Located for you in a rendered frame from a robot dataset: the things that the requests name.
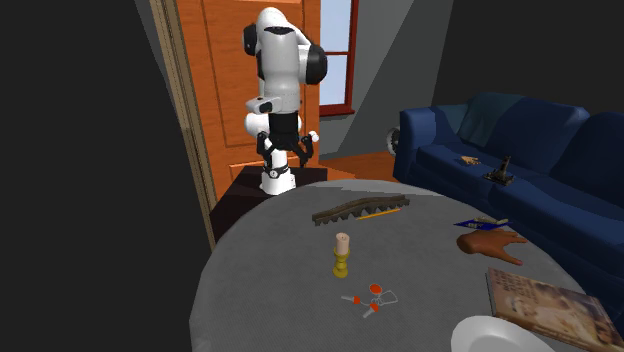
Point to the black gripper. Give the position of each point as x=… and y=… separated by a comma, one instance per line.
x=284, y=128

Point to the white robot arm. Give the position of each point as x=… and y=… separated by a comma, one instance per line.
x=279, y=63

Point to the dark robot stand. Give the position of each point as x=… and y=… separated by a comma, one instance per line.
x=234, y=202

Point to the orange wooden door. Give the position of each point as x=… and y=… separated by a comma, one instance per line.
x=222, y=92

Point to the white round disc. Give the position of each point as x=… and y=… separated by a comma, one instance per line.
x=393, y=141

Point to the red framed window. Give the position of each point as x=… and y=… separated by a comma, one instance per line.
x=336, y=53

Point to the yellow pencil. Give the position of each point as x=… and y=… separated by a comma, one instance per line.
x=378, y=213

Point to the candle on yellow holder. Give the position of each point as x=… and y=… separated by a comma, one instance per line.
x=342, y=256

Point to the grey round table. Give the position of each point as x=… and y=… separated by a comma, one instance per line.
x=273, y=273

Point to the keys with red caps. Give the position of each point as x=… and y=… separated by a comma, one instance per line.
x=373, y=297

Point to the small tan object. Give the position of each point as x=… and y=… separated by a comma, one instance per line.
x=469, y=160

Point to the brown model hand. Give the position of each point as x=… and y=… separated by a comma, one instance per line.
x=490, y=244

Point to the blue sofa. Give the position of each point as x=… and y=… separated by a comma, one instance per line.
x=546, y=161

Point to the white plate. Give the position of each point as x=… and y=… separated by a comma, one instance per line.
x=492, y=336

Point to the brown illustrated book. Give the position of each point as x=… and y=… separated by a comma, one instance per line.
x=546, y=304

